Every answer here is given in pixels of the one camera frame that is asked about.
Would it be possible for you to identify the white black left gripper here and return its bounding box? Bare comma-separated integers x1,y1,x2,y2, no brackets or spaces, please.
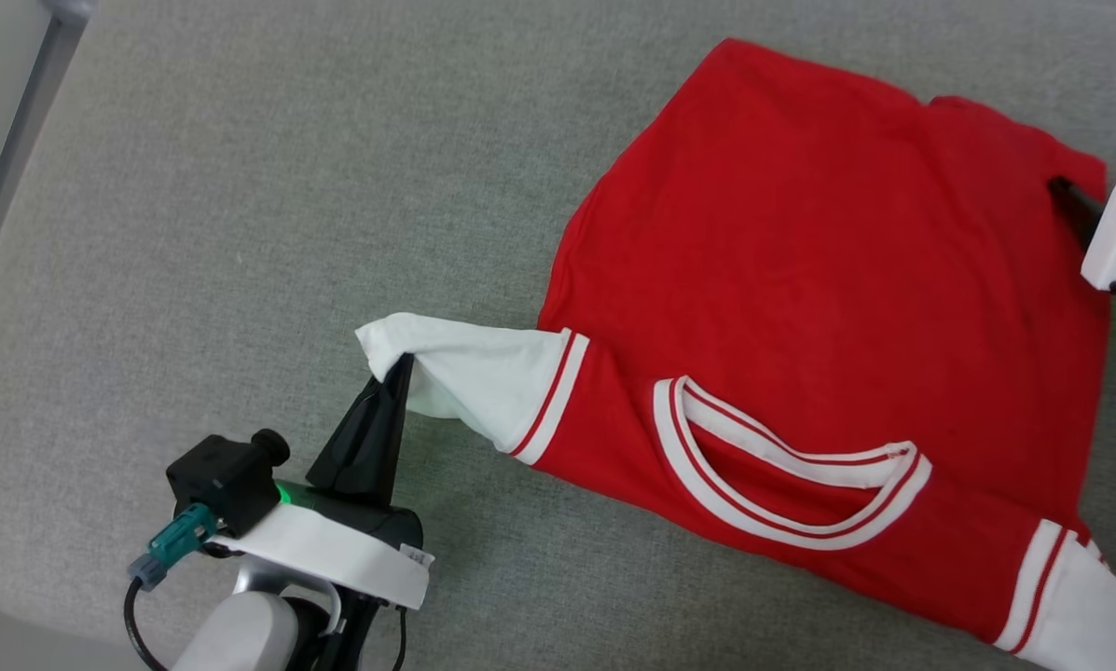
210,353,435,612

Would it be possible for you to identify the red white-trimmed t-shirt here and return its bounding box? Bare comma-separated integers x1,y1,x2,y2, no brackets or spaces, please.
355,37,1116,671

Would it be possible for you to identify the teal left camera connector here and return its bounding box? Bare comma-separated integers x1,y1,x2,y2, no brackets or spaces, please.
128,502,217,592

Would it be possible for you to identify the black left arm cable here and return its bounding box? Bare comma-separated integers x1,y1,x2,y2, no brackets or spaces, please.
123,576,172,671

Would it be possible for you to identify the grey metal frame bar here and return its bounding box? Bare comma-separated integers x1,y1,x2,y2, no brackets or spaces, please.
0,0,98,322

